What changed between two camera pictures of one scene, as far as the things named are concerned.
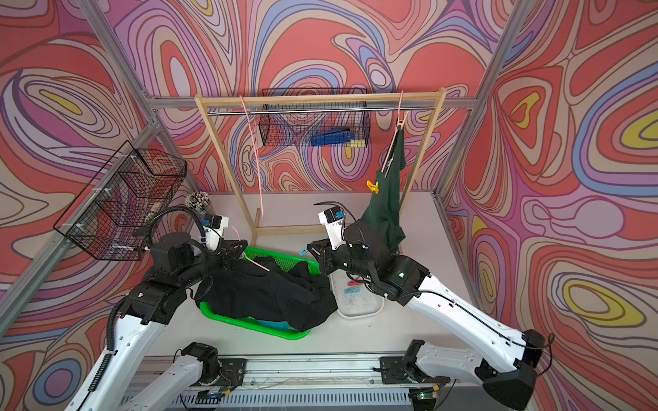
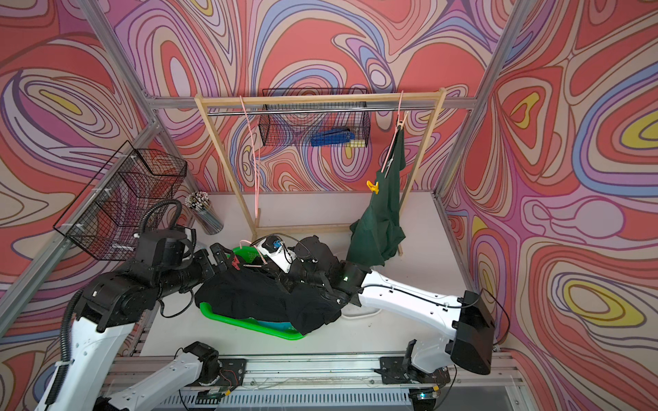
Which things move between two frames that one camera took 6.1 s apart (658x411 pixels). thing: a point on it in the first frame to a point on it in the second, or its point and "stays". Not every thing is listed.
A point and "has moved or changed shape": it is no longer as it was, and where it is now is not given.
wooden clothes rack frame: (334, 96) stays
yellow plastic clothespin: (373, 187) stays
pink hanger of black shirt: (245, 255) has moved or changed shape
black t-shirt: (296, 296) stays
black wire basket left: (116, 211) stays
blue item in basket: (332, 137) stays
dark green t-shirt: (384, 211) stays
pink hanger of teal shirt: (256, 156) has moved or changed shape
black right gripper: (323, 247) to (293, 284)
